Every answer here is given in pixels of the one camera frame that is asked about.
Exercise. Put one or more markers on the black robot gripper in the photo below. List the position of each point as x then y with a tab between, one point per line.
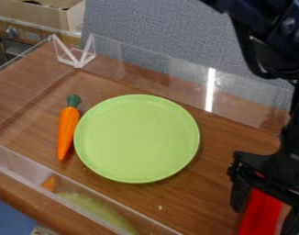
274	174

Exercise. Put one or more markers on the cardboard box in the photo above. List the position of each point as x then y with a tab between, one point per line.
59	14

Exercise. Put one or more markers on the clear acrylic enclosure wall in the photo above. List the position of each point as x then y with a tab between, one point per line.
185	205

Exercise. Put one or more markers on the wooden shelf with knob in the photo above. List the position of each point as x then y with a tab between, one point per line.
31	34

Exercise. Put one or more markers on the clear acrylic corner bracket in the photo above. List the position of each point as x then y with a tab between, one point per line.
73	56

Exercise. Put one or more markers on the red plastic block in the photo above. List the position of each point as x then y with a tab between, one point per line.
262	214

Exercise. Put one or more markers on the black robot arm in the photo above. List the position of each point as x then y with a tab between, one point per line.
266	26

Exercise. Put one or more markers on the orange toy carrot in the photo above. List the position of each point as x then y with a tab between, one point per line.
69	120

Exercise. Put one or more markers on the green round plate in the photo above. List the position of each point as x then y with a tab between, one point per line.
137	138

